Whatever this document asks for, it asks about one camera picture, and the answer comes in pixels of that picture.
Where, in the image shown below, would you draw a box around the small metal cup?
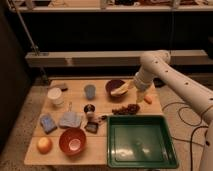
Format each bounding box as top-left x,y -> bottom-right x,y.
84,104 -> 95,119

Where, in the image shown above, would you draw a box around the small brown toy figure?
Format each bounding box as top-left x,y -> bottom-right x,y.
92,115 -> 107,124

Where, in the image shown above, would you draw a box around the light blue folded cloth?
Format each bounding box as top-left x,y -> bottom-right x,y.
59,112 -> 82,128

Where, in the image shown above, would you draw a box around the small dark square object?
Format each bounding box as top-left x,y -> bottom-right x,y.
85,122 -> 99,134

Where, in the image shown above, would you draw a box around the blue plastic cup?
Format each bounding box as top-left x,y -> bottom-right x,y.
84,84 -> 96,100

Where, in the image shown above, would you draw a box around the dark scrub brush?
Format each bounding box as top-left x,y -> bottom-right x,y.
48,83 -> 68,92

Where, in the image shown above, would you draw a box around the green plastic tray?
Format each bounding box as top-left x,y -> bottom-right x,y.
107,115 -> 179,169

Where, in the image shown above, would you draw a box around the metal tripod pole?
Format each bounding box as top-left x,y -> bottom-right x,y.
8,0 -> 50,84

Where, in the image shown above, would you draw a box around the orange fruit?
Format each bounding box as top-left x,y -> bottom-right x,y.
37,137 -> 52,154

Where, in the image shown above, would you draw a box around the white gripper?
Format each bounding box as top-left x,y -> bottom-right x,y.
128,81 -> 146,103

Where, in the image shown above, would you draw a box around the white plastic cup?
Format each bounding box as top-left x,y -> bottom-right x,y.
47,88 -> 64,107

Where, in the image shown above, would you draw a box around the orange carrot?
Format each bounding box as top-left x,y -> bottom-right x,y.
144,95 -> 152,104

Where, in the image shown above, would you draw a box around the red bowl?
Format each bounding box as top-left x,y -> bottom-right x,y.
59,128 -> 86,156

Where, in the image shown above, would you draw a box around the yellow banana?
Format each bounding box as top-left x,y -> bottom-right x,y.
110,83 -> 129,97

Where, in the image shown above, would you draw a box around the black floor cables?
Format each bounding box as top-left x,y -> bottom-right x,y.
162,100 -> 209,171

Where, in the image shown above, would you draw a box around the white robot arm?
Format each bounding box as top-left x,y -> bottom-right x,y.
133,50 -> 213,171

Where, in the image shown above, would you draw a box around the blue sponge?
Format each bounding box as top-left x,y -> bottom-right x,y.
40,114 -> 57,134

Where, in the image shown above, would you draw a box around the wooden shelf rack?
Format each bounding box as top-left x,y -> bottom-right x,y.
15,0 -> 213,68

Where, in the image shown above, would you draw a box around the dark purple bowl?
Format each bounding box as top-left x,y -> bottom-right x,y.
105,79 -> 124,98

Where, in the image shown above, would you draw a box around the dark grape bunch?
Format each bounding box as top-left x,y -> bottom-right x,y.
112,104 -> 140,115

